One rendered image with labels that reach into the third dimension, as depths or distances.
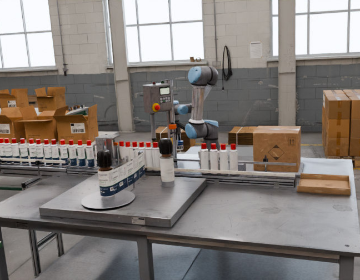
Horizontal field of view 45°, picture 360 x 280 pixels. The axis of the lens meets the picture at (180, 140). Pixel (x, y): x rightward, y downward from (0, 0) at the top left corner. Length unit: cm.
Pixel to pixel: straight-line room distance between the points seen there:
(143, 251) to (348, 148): 429
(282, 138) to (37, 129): 280
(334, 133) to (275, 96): 244
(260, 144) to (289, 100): 528
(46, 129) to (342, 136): 373
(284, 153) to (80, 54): 684
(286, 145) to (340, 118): 313
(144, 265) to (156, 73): 662
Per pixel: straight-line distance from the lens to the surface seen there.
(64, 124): 464
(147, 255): 236
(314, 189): 274
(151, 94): 297
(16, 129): 500
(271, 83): 831
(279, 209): 249
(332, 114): 608
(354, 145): 620
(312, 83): 829
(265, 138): 302
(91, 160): 328
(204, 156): 291
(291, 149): 302
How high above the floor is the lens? 176
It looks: 13 degrees down
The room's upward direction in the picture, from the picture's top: 3 degrees counter-clockwise
